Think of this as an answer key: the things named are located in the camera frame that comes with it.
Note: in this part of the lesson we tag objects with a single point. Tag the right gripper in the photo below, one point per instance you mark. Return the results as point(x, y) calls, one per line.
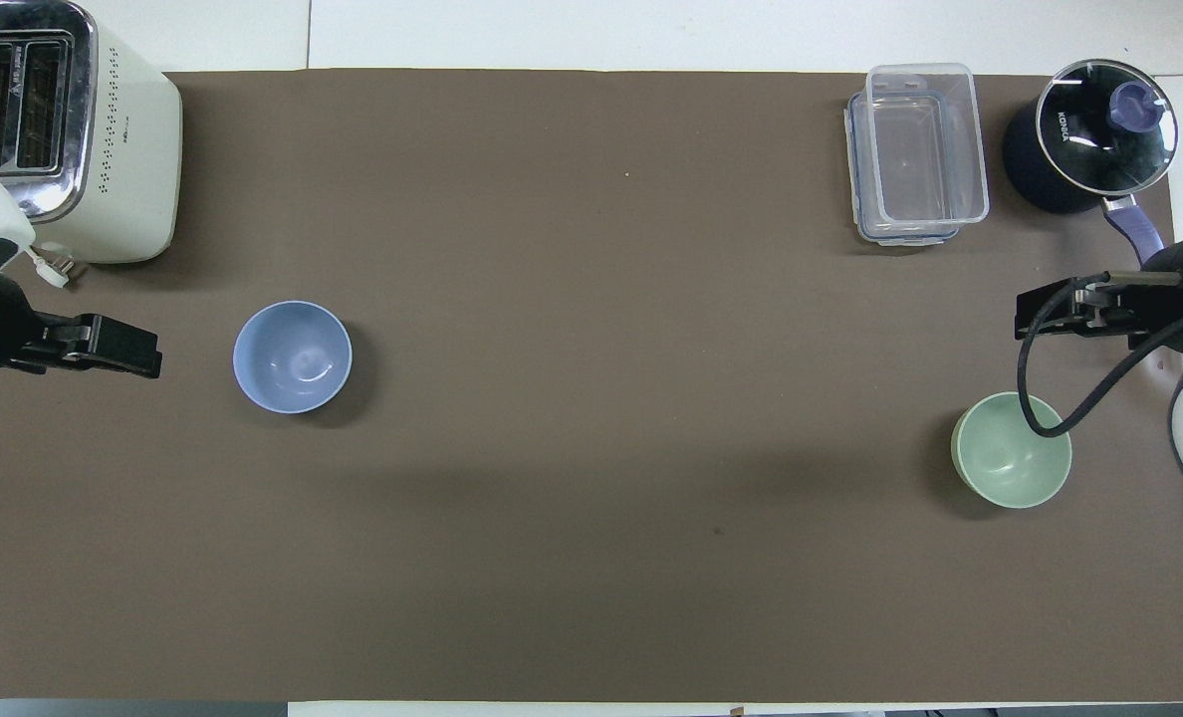
point(1169, 271)

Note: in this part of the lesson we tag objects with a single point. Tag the green bowl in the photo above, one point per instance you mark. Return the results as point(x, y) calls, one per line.
point(1005, 453)

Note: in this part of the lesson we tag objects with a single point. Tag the blue bowl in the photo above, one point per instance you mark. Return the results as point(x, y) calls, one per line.
point(291, 357)

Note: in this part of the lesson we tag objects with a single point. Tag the white power plug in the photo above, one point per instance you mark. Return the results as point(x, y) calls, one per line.
point(54, 267)

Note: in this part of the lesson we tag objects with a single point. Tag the glass lid with purple knob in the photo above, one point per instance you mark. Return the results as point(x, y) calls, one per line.
point(1089, 139)

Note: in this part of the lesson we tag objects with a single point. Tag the white toaster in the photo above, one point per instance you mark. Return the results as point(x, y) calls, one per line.
point(118, 149)

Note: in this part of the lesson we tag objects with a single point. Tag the clear plastic container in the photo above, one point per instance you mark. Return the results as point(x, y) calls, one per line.
point(925, 149)

